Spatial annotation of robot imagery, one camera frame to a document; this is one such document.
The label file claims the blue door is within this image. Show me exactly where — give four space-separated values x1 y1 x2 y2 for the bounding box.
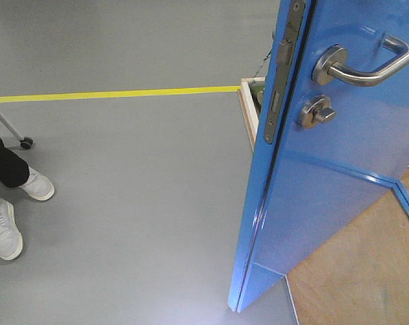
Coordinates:
228 1 409 312

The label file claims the green sandbag near edge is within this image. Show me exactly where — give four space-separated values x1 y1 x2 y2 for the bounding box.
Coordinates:
250 81 265 106

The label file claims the steel thumb turn lock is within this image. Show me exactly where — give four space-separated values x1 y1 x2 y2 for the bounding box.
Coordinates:
297 94 337 129

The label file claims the white right sneaker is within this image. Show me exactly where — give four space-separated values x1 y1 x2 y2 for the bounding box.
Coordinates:
20 167 55 201

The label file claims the white sneaker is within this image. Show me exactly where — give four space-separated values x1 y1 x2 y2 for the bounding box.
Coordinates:
20 167 55 201
0 198 23 261

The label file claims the grey wheeled office chair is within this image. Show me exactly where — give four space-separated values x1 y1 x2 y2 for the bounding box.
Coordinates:
0 112 33 150

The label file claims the seated person in black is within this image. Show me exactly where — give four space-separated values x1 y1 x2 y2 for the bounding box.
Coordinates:
0 138 30 188

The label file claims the plywood base platform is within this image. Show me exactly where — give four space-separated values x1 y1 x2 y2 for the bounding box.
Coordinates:
229 75 409 324

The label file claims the white left sneaker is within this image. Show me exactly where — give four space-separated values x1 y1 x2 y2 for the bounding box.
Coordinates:
0 198 23 261

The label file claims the steel lever door handle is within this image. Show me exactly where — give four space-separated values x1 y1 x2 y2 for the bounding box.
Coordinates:
311 35 409 87

